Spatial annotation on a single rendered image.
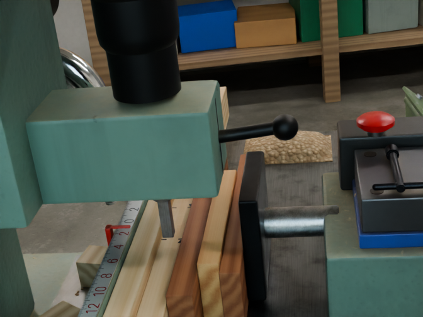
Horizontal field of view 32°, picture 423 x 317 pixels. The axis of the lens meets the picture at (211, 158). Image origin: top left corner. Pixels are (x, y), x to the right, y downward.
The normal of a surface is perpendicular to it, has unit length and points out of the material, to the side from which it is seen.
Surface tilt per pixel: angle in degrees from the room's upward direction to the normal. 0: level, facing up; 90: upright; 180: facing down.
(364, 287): 90
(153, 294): 0
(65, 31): 90
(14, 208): 90
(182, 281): 0
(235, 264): 0
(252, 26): 90
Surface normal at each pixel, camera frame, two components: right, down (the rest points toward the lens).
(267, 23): -0.09, 0.43
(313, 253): -0.11, -0.90
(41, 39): 0.99, -0.04
